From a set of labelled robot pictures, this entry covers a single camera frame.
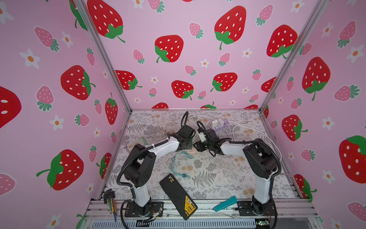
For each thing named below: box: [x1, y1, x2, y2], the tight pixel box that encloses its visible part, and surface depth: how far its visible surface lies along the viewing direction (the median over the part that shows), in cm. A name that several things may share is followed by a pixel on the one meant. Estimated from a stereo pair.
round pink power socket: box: [187, 147, 198, 156], surface depth 95 cm
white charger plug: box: [211, 118, 225, 128], surface depth 106 cm
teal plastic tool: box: [213, 195, 238, 213], surface depth 78 cm
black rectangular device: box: [159, 173, 199, 221], surface depth 78 cm
